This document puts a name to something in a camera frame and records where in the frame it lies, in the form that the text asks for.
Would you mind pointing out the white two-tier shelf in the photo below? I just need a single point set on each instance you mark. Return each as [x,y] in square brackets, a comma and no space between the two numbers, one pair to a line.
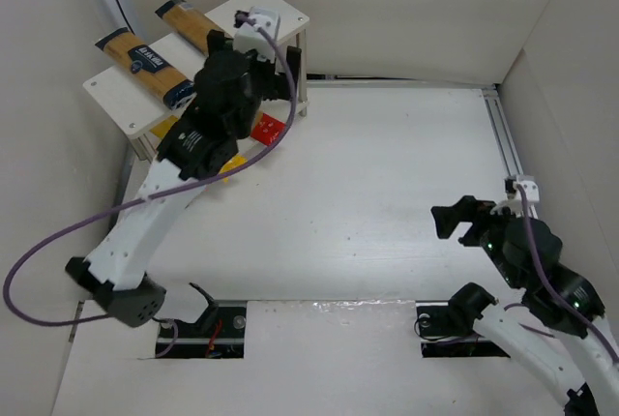
[136,112]

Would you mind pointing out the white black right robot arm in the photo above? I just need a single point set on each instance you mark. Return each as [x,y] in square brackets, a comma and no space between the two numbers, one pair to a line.
[583,379]

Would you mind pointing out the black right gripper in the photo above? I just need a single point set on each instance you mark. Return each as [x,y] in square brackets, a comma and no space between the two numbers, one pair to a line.
[482,222]

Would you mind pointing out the aluminium frame rail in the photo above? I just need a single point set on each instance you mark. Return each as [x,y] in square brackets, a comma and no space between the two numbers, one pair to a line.
[502,132]

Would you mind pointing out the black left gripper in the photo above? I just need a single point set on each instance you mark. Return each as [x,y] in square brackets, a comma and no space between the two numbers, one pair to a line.
[273,77]

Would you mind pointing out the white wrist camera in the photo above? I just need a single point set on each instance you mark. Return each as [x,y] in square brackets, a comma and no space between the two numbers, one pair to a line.
[248,36]
[521,193]

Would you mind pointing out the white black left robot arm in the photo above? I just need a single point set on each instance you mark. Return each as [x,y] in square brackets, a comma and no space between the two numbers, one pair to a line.
[115,272]

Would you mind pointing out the red spaghetti bag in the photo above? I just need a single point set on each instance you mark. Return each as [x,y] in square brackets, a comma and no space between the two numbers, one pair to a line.
[266,129]

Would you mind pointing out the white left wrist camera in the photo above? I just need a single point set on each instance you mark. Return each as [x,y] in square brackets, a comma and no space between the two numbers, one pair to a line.
[248,36]

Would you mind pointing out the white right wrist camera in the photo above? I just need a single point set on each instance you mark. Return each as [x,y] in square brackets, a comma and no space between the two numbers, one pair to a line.
[521,193]

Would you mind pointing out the clear navy-end spaghetti bag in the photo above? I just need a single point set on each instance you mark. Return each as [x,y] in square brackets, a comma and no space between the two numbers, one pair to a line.
[192,25]

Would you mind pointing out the navy label spaghetti bag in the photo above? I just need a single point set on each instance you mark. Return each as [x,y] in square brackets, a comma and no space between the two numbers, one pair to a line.
[148,68]

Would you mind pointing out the yellow spaghetti bag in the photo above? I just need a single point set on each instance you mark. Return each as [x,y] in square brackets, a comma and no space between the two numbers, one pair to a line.
[237,162]

